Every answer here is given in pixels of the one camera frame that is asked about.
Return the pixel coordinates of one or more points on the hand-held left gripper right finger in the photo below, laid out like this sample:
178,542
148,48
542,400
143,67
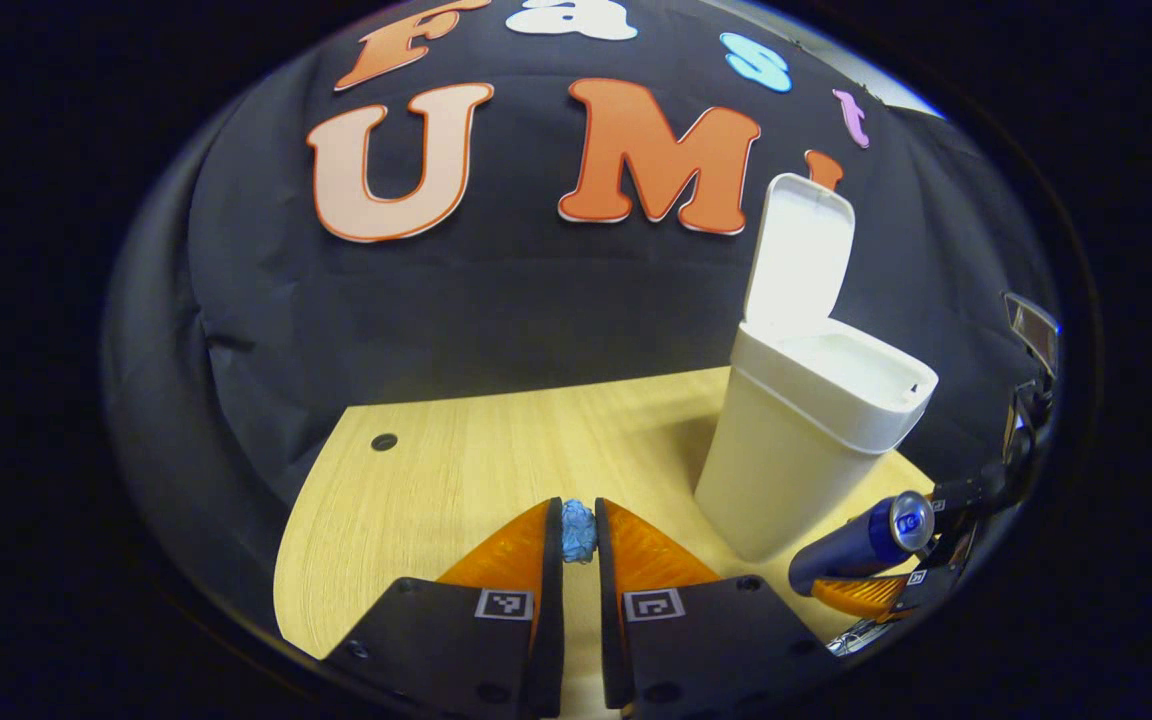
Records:
608,620

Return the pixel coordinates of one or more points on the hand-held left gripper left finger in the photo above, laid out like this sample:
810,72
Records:
552,620

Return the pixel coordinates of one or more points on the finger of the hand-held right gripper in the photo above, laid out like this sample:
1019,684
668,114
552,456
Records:
876,597
976,488

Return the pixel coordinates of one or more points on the blue pop can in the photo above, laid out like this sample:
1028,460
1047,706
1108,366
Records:
851,550

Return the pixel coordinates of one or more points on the blue paper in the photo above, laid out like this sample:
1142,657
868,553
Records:
579,532

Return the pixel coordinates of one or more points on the white desktop garbage bin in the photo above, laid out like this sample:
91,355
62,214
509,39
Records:
796,440

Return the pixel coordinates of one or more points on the light wooden desktop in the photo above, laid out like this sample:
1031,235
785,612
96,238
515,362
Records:
456,470

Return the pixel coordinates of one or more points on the black backdrop cloth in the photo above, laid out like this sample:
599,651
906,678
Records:
536,300

